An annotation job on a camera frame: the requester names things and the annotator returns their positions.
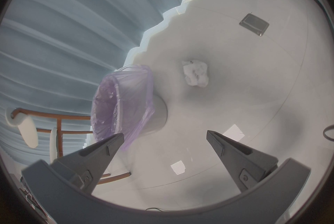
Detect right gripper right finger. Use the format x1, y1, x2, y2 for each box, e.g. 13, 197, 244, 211
206, 130, 279, 192

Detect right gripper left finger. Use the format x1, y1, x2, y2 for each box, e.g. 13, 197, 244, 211
51, 133, 125, 194

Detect purple plastic bag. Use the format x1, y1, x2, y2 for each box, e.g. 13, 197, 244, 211
91, 64, 155, 152

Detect white trash bin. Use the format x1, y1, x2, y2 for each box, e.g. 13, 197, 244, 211
97, 66, 168, 140

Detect wooden chair white cushions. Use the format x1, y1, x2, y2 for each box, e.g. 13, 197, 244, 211
5, 107, 131, 186

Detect pale blue curtain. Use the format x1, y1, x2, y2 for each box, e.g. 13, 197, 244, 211
0, 0, 257, 166

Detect grey cable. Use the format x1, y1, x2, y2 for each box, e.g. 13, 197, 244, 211
323, 125, 334, 141

